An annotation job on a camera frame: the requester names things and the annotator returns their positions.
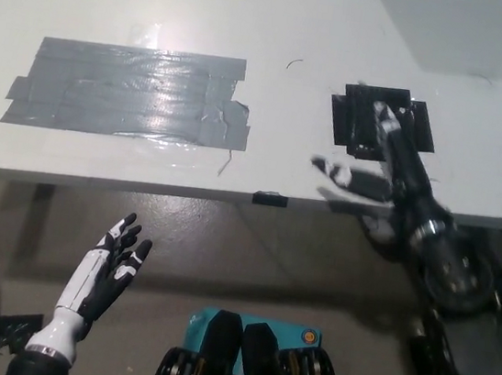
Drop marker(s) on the black teal robot torso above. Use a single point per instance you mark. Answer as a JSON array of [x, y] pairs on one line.
[[219, 359]]

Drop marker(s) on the black tape square patch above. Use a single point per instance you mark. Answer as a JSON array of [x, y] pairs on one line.
[[357, 118]]

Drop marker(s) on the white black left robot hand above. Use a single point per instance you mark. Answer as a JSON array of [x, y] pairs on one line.
[[95, 282]]

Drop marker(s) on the small black tape strip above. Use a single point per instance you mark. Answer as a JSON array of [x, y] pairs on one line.
[[270, 198]]

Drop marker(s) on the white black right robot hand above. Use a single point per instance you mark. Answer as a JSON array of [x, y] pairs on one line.
[[399, 184]]

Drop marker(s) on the white and black shoe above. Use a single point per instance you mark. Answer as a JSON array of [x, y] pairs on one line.
[[379, 230]]

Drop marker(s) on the grey duct tape patch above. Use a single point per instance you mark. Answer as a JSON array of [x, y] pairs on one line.
[[129, 93]]

